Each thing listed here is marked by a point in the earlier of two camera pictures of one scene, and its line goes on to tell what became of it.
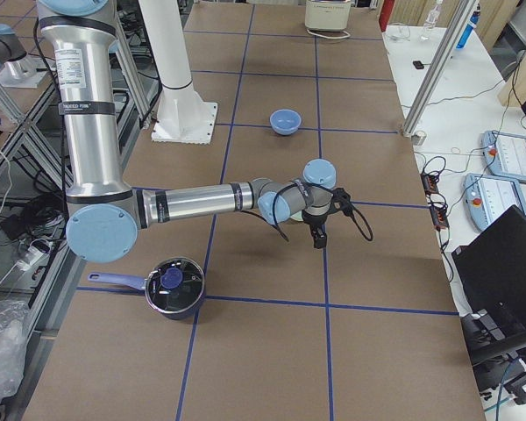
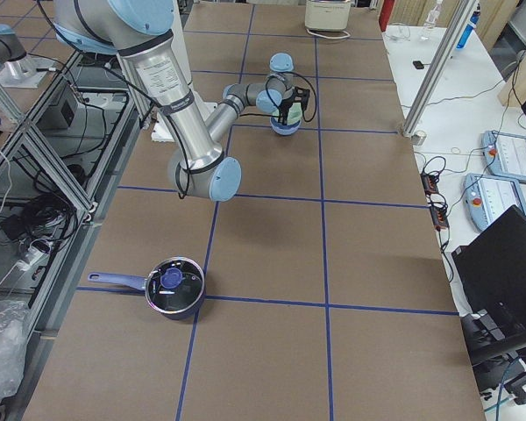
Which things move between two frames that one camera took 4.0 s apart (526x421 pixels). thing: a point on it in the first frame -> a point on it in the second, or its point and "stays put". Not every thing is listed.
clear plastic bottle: [433, 16] stays put
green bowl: [297, 217] -> [294, 113]
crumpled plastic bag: [5, 327] stays put
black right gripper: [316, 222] -> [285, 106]
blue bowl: [285, 121] stays put
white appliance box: [328, 15] stays put
